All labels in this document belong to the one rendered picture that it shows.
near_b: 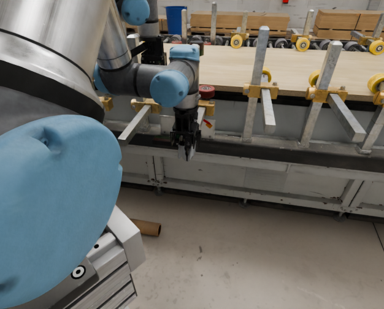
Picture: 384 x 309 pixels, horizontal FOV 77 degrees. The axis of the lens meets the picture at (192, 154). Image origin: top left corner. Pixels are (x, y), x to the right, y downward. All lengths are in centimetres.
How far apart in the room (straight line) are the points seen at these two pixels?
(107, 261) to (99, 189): 24
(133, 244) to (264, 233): 132
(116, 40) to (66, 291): 42
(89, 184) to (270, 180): 150
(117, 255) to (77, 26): 32
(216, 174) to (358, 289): 98
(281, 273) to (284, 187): 51
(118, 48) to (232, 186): 130
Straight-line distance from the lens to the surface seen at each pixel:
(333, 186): 173
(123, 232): 41
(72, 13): 20
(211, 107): 106
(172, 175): 169
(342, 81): 145
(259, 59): 100
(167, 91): 52
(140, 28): 94
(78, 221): 17
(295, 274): 159
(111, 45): 53
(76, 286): 34
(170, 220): 168
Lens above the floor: 132
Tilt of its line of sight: 37 degrees down
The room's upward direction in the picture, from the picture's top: straight up
